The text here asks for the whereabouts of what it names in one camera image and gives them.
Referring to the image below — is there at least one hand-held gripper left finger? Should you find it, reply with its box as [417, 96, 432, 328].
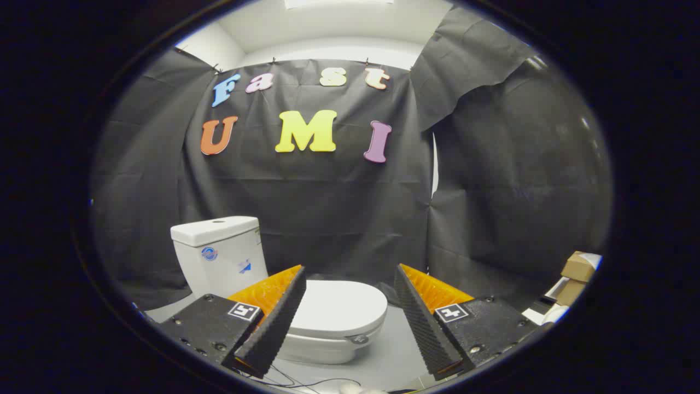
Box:
[159, 265, 307, 379]

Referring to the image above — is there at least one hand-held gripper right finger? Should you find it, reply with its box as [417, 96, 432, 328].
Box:
[394, 264, 553, 382]

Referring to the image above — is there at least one white toilet lid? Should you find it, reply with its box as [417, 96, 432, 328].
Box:
[289, 280, 388, 345]

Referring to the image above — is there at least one white toilet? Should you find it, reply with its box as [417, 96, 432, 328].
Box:
[171, 216, 384, 366]

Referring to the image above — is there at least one black backdrop cloth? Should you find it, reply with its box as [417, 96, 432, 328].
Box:
[90, 5, 613, 314]

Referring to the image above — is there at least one brown cardboard box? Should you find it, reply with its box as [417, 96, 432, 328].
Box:
[555, 279, 587, 307]
[561, 251, 597, 283]

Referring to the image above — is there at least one thin black cable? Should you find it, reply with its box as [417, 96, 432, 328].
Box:
[267, 363, 363, 390]

